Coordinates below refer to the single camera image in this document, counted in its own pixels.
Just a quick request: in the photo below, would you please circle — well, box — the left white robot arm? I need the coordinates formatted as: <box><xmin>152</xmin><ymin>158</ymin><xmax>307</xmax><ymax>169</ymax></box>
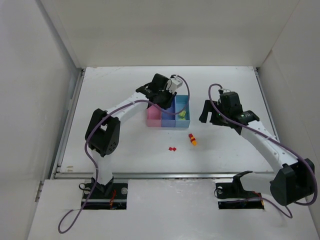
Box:
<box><xmin>84</xmin><ymin>73</ymin><xmax>184</xmax><ymax>198</ymax></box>

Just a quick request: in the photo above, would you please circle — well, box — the dark blue container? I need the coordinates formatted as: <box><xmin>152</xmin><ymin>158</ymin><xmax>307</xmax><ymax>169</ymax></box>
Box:
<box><xmin>161</xmin><ymin>100</ymin><xmax>176</xmax><ymax>128</ymax></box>

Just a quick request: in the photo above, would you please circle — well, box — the red yellow orange lego stack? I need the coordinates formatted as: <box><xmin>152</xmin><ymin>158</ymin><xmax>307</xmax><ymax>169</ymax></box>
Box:
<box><xmin>188</xmin><ymin>133</ymin><xmax>197</xmax><ymax>146</ymax></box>

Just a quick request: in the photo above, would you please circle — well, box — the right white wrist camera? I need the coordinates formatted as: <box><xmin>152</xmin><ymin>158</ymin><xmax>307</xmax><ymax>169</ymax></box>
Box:
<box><xmin>218</xmin><ymin>88</ymin><xmax>231</xmax><ymax>95</ymax></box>

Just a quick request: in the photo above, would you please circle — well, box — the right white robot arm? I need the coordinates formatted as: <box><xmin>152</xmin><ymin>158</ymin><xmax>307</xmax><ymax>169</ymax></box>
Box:
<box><xmin>199</xmin><ymin>90</ymin><xmax>316</xmax><ymax>206</ymax></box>

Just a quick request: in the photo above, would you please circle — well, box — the pink container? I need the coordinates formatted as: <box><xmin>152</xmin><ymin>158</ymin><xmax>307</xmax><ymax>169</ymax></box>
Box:
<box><xmin>146</xmin><ymin>106</ymin><xmax>162</xmax><ymax>128</ymax></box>

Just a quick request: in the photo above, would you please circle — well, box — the purple cable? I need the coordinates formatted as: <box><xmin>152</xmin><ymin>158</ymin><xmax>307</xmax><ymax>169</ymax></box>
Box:
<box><xmin>208</xmin><ymin>83</ymin><xmax>316</xmax><ymax>219</ymax></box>
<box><xmin>57</xmin><ymin>74</ymin><xmax>192</xmax><ymax>235</ymax></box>

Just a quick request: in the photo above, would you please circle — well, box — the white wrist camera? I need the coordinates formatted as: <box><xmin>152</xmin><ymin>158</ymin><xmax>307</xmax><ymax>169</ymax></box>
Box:
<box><xmin>166</xmin><ymin>75</ymin><xmax>184</xmax><ymax>94</ymax></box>
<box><xmin>218</xmin><ymin>88</ymin><xmax>231</xmax><ymax>95</ymax></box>

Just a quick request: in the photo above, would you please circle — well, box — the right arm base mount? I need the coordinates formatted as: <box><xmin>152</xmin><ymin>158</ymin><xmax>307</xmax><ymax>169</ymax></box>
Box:
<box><xmin>214</xmin><ymin>171</ymin><xmax>265</xmax><ymax>210</ymax></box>

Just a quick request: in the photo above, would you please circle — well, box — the metal front rail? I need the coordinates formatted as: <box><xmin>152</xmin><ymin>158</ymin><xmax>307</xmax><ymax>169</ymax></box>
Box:
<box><xmin>53</xmin><ymin>171</ymin><xmax>288</xmax><ymax>181</ymax></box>

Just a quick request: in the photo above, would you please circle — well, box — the light blue container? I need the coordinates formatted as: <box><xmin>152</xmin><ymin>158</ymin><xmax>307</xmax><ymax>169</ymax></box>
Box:
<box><xmin>174</xmin><ymin>95</ymin><xmax>190</xmax><ymax>128</ymax></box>

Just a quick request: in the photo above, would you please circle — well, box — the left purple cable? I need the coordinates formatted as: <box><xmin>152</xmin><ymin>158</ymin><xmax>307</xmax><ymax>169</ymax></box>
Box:
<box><xmin>57</xmin><ymin>74</ymin><xmax>192</xmax><ymax>235</ymax></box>

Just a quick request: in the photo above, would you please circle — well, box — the yellow-green lego block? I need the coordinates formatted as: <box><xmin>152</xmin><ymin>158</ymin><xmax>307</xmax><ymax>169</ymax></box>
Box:
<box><xmin>178</xmin><ymin>110</ymin><xmax>187</xmax><ymax>119</ymax></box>

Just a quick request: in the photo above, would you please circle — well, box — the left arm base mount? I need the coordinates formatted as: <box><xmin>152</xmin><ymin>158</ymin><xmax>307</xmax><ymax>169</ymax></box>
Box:
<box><xmin>83</xmin><ymin>179</ymin><xmax>128</xmax><ymax>210</ymax></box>

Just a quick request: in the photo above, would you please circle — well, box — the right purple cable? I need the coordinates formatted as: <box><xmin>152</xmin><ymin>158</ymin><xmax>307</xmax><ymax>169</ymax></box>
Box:
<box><xmin>208</xmin><ymin>83</ymin><xmax>316</xmax><ymax>219</ymax></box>

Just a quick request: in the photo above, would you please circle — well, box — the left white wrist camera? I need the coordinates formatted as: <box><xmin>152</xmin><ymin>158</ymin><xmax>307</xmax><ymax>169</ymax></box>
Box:
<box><xmin>166</xmin><ymin>75</ymin><xmax>184</xmax><ymax>94</ymax></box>

